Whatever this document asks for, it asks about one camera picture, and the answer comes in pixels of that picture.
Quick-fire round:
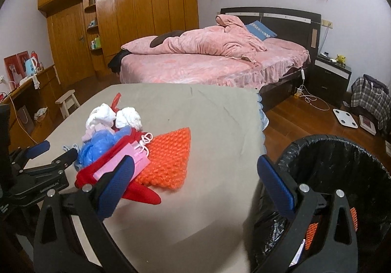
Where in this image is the light blue kettle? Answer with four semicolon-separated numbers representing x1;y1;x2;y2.
25;58;39;75

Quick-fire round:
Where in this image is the pink duvet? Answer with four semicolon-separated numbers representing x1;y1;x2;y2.
121;14;268;63

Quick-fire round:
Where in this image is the blue pillow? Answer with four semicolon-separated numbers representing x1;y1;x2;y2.
245;21;278;42

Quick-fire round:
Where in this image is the black clothing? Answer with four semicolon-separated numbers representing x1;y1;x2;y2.
108;50;132;74

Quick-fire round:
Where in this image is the knotted red plastic bag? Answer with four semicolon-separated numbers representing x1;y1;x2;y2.
109;92;123;131

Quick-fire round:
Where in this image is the small orange foam net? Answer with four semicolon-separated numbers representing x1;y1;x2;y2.
304;207;358;251

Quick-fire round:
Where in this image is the pink bedsheet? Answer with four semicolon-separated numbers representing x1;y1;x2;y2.
120;38;311;90

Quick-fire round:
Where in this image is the wooden desk with clutter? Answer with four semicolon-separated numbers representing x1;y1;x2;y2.
0;64;62;145

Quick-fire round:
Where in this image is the white framed board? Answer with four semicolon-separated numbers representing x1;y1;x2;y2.
359;114;378;137

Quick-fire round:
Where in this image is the white cable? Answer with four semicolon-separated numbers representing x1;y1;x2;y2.
301;85;330;111

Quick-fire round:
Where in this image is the wooden wardrobe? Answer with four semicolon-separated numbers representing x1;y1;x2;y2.
37;0;199;87

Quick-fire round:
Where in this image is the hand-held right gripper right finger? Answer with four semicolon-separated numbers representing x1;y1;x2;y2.
257;155;358;273

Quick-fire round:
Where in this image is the white bathroom scale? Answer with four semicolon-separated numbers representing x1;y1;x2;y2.
333;108;358;130

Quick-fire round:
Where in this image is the dark wooden bed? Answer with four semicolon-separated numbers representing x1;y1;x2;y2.
119;7;322;113

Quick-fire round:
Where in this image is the dark nightstand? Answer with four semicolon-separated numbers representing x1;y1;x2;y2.
312;55;352;101

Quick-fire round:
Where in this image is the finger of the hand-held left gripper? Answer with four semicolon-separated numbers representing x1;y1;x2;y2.
11;140;51;167
21;149;79;178

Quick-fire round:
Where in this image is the red picture frame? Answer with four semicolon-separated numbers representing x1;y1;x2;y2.
4;51;30;83

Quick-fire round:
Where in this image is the bin with black liner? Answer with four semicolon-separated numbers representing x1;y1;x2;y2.
244;135;391;273

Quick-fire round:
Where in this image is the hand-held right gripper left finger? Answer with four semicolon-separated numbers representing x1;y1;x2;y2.
33;155;136;273

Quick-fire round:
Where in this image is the blue plastic bag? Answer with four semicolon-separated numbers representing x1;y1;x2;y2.
73;126;132;171

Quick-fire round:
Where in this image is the pink paper bag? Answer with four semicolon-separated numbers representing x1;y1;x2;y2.
95;142;151;180

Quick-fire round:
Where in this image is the plaid bag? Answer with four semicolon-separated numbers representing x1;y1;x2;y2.
351;74;391;130

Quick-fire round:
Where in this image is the white wooden stool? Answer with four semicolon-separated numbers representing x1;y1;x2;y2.
55;90;81;119

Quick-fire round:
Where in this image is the orange foam net sleeve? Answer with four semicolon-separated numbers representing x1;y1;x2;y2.
134;127;192;191

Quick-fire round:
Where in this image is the dark brown cloth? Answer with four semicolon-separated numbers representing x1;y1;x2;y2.
150;32;184;48

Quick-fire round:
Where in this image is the white tissue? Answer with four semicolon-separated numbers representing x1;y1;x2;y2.
86;104;117;130
115;107;144;131

